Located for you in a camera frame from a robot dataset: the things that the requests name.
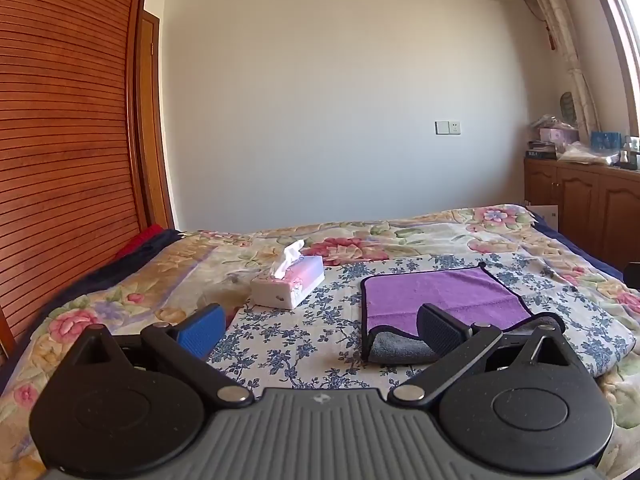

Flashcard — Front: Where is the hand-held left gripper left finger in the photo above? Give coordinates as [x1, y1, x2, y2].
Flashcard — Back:
[64, 303, 255, 405]

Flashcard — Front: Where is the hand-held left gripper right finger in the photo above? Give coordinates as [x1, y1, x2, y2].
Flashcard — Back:
[389, 303, 577, 405]

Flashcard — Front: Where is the purple towel with grey underside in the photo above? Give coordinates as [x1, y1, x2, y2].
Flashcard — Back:
[360, 261, 567, 365]

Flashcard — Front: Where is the dark blue blanket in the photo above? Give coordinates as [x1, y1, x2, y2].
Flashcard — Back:
[30, 229, 187, 322]

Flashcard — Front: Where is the white and pink tissue box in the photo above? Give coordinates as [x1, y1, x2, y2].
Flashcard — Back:
[250, 240, 326, 310]

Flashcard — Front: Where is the red cloth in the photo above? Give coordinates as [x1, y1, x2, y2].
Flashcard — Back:
[116, 224, 166, 259]

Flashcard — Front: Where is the blue floral bed sheet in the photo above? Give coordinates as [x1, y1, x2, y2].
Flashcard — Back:
[206, 252, 637, 392]

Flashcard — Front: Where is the colourful floral quilt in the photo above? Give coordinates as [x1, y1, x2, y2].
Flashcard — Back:
[0, 203, 640, 480]

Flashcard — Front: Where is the white cardboard box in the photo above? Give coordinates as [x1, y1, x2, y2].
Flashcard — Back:
[525, 204, 560, 226]

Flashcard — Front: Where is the dark blue mattress edge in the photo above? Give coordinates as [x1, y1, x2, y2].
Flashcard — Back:
[529, 210, 626, 282]

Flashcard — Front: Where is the wooden cabinet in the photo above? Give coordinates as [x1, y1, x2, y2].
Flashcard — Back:
[523, 157, 640, 277]

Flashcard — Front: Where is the stack of books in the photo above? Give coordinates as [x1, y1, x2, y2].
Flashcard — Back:
[525, 141, 559, 161]

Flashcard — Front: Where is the wooden door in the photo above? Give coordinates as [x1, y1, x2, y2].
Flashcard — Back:
[139, 9, 176, 231]

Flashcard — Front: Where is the purple box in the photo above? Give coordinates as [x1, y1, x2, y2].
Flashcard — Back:
[539, 127, 580, 144]

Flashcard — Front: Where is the clear plastic bag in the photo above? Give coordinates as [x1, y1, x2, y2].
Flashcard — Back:
[556, 141, 622, 166]

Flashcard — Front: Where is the wooden slatted wardrobe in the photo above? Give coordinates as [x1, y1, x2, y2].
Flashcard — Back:
[0, 0, 176, 361]

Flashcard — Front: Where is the blue box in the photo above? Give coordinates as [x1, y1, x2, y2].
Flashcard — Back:
[590, 131, 624, 150]

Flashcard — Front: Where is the small dark bottle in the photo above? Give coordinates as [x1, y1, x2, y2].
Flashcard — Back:
[620, 135, 640, 170]

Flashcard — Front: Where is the patterned curtain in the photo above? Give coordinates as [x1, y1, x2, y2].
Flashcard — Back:
[517, 0, 601, 133]

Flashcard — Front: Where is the wooden window frame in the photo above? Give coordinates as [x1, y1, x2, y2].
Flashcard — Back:
[582, 0, 640, 136]

